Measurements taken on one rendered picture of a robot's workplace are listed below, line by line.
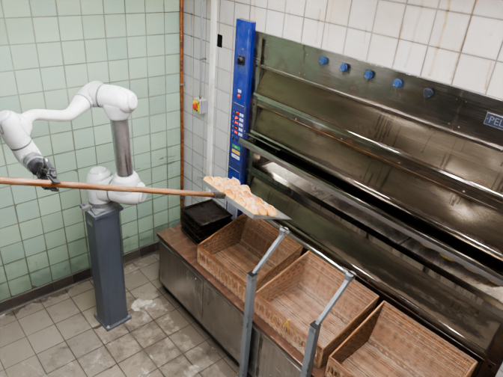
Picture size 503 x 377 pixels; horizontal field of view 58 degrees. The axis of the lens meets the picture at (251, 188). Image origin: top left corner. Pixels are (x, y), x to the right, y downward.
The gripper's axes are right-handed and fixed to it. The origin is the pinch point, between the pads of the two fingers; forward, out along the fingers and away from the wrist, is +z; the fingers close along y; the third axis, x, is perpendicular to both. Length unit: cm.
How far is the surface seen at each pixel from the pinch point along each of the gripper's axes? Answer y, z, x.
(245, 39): -90, -44, -117
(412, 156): -62, 86, -130
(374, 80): -91, 53, -123
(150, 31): -74, -121, -97
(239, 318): 73, 28, -125
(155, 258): 113, -110, -159
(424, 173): -57, 92, -135
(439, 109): -87, 90, -124
